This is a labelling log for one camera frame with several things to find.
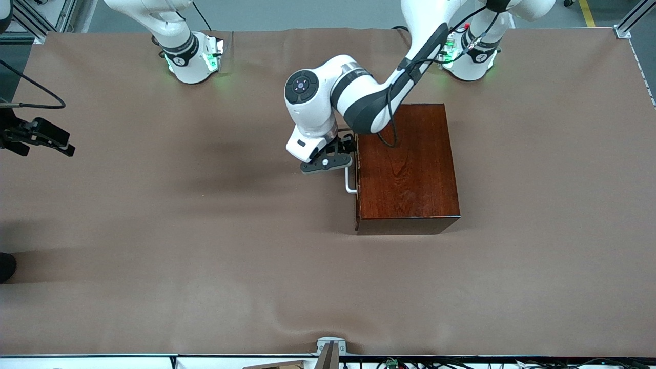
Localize dark brown wooden cabinet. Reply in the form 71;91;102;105
355;104;461;236

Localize brown table cover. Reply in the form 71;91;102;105
0;27;656;358

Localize light wooden board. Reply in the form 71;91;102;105
242;360;306;369

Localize aluminium corner profile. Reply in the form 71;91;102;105
614;0;656;39

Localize aluminium frame structure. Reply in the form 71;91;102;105
10;0;77;46

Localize black right arm base cable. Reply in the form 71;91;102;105
192;0;212;31

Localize grey metal clamp bracket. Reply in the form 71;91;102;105
315;337;348;369

